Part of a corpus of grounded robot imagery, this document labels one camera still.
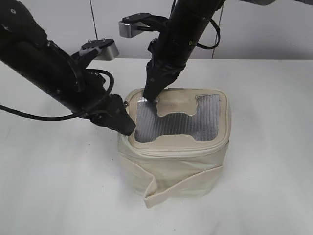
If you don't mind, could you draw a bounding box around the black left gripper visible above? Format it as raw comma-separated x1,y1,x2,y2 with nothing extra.
72,70,135,136

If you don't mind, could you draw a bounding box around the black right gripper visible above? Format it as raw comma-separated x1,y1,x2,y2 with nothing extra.
143,38,186,102

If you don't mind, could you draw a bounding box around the cream canvas zipper bag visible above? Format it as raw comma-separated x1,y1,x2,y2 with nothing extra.
118,88,231,208

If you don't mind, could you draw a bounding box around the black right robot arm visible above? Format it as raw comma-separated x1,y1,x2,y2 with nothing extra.
143,0,224,102

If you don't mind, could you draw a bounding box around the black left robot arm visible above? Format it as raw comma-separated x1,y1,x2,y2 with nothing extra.
0,0,135,136

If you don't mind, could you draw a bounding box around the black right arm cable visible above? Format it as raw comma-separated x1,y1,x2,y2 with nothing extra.
195,18,222,49

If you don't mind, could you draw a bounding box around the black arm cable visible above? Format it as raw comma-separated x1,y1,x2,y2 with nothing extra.
0,70,115,122
195,18,222,49

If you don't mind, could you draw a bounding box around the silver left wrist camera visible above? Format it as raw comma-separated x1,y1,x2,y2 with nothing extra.
79,39,119,61

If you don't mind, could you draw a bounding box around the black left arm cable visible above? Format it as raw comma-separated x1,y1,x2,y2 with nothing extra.
0,70,115,122

